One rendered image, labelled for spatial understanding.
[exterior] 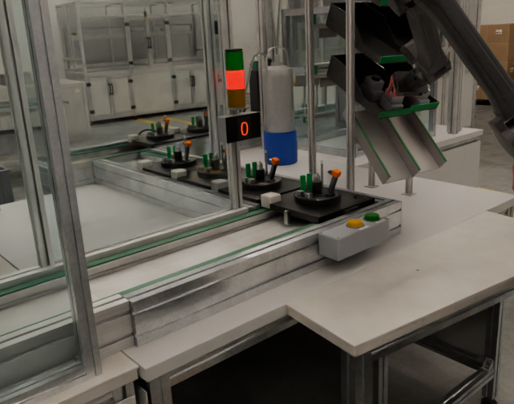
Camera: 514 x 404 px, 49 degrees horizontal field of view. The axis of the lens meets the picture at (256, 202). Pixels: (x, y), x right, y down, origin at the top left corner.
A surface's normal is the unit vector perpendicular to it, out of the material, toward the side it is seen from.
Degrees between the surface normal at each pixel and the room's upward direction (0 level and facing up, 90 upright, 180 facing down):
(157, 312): 90
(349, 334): 0
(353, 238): 90
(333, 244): 90
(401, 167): 45
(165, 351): 0
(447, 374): 0
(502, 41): 90
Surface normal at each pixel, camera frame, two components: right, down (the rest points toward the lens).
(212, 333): -0.05, -0.96
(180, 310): 0.65, 0.18
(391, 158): 0.33, -0.52
